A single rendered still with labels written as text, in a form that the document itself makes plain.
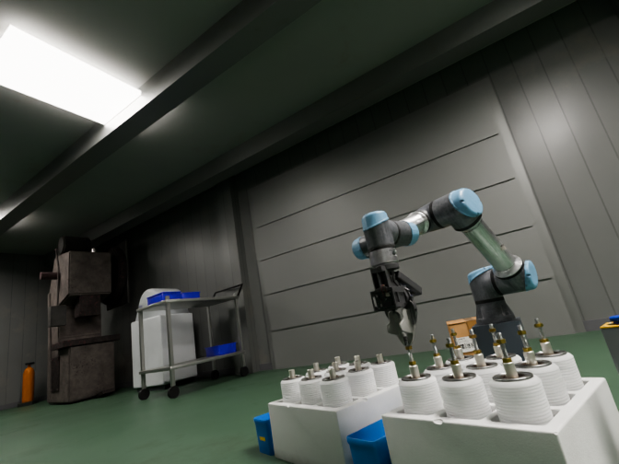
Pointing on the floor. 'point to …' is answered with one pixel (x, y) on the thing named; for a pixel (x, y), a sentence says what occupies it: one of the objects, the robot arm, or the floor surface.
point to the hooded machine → (184, 329)
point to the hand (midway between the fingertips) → (408, 339)
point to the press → (83, 319)
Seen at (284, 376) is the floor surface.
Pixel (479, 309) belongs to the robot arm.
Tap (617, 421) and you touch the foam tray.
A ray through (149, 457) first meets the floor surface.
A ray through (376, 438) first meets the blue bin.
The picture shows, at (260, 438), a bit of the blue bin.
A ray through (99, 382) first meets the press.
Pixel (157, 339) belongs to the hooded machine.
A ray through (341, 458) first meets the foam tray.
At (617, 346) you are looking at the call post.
